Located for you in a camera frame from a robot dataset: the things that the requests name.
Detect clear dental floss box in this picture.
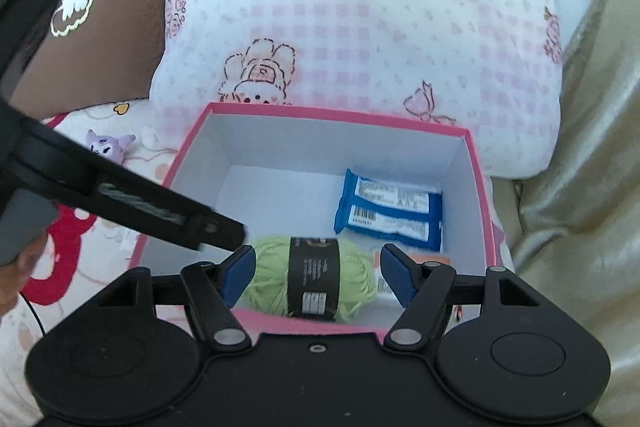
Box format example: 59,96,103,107
372,248,454,298

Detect blue wet wipes pack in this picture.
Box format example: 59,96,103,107
333,169,444,251

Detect green yarn ball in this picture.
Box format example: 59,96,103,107
243,235,378,322

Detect person left hand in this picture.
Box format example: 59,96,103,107
0,233,48,317

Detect purple plush toy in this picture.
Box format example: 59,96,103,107
86,129,136,165

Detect pink cardboard box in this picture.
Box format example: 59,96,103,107
127,102,499,338

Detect brown cushion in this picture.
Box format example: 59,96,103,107
10,0,165,119

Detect beige satin bed sheet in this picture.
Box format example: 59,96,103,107
512,0,639,426

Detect pink checkered pillow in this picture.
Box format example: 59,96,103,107
150,0,563,179

